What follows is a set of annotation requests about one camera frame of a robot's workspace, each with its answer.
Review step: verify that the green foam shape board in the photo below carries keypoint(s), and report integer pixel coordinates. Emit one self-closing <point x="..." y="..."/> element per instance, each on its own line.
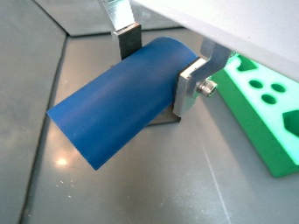
<point x="263" y="100"/>

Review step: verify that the blue cylinder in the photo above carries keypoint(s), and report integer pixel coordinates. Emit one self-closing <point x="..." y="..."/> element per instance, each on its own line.
<point x="104" y="114"/>

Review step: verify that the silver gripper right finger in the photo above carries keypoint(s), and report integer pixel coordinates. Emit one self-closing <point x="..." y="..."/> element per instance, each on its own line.
<point x="192" y="82"/>

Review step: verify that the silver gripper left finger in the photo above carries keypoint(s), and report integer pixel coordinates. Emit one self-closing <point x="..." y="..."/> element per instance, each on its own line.
<point x="125" y="30"/>

